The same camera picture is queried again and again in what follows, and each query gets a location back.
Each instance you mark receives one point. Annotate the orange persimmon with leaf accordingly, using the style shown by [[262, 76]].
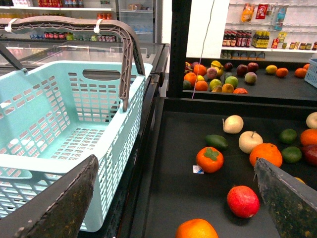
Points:
[[209, 159]]

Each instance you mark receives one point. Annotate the white pear with stem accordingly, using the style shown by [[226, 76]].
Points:
[[248, 140]]

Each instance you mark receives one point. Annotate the red apple right edge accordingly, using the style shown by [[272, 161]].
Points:
[[310, 154]]

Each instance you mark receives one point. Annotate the green lime upper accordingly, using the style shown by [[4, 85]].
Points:
[[287, 136]]

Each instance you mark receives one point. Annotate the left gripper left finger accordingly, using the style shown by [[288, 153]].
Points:
[[59, 210]]

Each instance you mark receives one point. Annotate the white cable tie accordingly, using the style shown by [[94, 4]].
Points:
[[97, 26]]

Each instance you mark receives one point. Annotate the small blue basket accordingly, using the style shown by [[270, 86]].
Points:
[[311, 75]]

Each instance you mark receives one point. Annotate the orange fruit at bottom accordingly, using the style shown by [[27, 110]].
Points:
[[196, 228]]

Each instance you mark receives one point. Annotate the grey basket handle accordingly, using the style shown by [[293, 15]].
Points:
[[131, 48]]

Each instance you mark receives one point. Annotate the dark green avocado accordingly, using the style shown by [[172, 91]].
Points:
[[216, 141]]

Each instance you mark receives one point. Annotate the green lime lower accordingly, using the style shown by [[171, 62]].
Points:
[[291, 154]]

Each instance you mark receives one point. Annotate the yellow lemon on back shelf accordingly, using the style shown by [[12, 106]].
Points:
[[271, 69]]

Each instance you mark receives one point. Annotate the light blue shopping basket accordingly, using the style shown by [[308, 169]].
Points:
[[52, 118]]

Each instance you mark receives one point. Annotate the red pomegranate fruit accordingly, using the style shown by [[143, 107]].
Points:
[[243, 202]]

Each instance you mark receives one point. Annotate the green lime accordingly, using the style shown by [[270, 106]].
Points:
[[287, 136], [291, 154]]

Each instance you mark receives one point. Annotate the black produce shelf frame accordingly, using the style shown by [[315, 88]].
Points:
[[297, 94]]

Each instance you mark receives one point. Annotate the glass top chest freezer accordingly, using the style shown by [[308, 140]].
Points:
[[34, 53]]

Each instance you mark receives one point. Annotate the orange fruit right edge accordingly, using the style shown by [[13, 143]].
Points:
[[308, 137]]

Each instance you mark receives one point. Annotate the white round pear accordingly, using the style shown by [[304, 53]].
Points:
[[233, 124]]

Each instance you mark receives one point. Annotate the large orange tangerine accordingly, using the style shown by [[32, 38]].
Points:
[[266, 151]]

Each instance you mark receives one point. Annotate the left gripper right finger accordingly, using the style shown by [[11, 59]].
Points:
[[291, 204]]

